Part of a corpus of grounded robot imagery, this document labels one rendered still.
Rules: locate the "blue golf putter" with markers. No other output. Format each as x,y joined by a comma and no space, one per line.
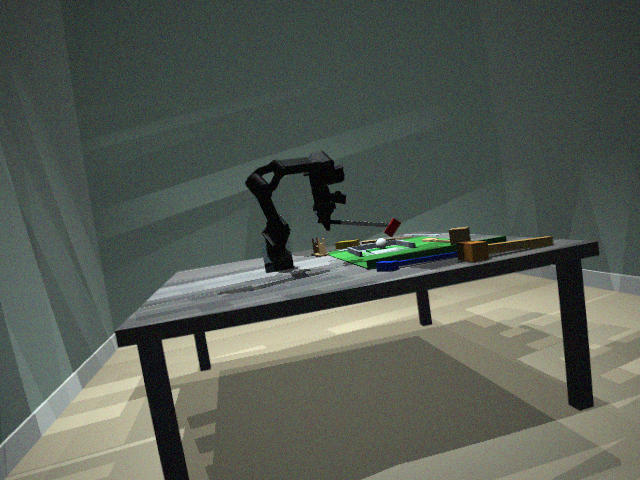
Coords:
394,265

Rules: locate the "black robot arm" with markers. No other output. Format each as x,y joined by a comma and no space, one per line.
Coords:
321,170

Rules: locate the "green putting mat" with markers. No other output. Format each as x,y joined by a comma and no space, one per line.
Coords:
361,261

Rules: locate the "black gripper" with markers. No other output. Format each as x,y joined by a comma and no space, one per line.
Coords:
323,207

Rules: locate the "brown wooden mallet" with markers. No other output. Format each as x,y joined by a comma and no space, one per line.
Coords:
475,251

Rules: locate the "yellow flat bar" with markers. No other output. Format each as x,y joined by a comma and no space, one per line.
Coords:
346,244

